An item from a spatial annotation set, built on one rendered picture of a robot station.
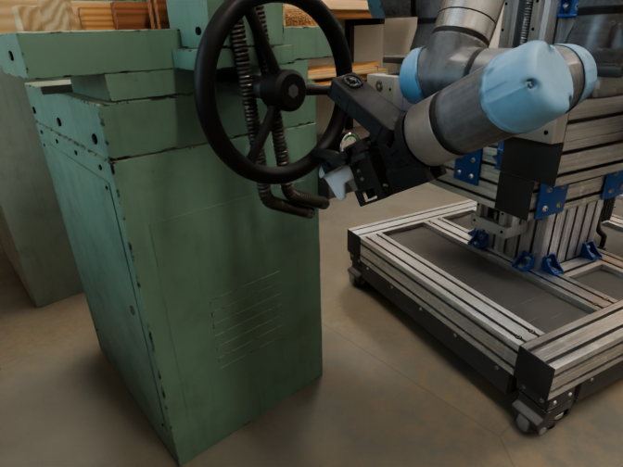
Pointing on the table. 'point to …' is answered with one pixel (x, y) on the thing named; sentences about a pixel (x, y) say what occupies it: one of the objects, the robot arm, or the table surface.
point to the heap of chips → (295, 18)
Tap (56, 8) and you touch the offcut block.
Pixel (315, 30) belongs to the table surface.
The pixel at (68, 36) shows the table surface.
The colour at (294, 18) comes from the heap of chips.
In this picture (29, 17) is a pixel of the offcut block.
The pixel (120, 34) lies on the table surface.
